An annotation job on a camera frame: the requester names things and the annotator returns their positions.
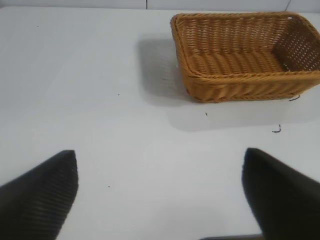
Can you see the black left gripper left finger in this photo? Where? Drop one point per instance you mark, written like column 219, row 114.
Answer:
column 37, row 197

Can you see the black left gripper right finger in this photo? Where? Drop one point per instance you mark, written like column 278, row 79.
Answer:
column 282, row 197

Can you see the brown woven wicker basket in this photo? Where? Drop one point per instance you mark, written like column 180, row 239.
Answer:
column 240, row 62

